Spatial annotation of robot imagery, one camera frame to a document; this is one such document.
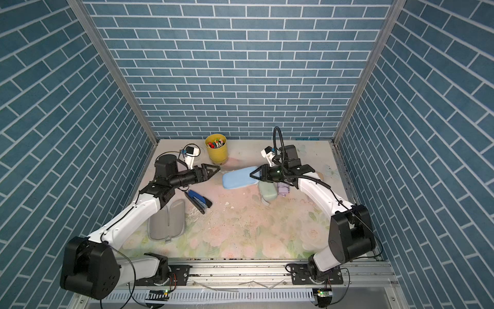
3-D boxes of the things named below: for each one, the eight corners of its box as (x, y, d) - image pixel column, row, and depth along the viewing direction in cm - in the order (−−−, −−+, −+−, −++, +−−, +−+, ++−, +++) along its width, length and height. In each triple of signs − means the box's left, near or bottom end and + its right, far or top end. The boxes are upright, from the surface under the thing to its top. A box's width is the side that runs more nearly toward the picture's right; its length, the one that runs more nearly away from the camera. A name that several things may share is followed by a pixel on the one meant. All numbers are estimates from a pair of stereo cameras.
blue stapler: (183, 197, 97) (181, 195, 95) (193, 188, 100) (192, 186, 99) (203, 214, 91) (202, 212, 89) (213, 204, 95) (212, 202, 93)
